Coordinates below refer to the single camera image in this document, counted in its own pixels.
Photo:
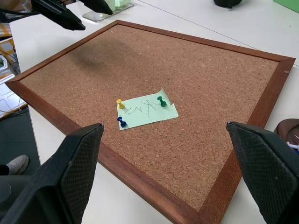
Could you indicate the light green paper note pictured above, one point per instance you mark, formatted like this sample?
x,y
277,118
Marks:
x,y
149,114

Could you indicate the yellow push pin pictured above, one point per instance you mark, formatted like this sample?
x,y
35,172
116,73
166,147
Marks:
x,y
120,104

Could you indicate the stack of green notes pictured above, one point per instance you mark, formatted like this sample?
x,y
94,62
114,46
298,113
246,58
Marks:
x,y
119,3

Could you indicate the black round zip case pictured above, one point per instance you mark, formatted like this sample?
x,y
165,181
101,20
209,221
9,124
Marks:
x,y
227,2

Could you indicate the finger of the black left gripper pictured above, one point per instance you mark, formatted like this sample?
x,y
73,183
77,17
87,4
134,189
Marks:
x,y
98,5
60,15

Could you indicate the green push pin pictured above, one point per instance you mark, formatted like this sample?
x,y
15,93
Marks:
x,y
161,101

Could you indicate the green rectangular box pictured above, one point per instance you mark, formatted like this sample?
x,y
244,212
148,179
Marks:
x,y
288,4

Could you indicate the white sneaker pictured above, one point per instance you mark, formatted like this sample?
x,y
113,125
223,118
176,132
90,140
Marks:
x,y
18,164

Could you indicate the clear plastic box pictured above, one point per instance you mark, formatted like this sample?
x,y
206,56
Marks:
x,y
95,16

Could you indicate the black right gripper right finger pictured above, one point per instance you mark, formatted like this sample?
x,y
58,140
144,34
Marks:
x,y
271,177

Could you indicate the brown bowl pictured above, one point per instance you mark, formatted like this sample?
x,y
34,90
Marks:
x,y
286,128

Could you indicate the white patterned box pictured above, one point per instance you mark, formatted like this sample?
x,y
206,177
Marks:
x,y
7,98

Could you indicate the wood-framed cork board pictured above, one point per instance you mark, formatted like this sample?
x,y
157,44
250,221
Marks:
x,y
187,70

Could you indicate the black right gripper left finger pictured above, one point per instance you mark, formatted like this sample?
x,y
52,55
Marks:
x,y
58,182

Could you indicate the blue push pin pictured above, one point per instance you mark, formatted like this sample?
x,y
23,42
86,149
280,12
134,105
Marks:
x,y
122,121

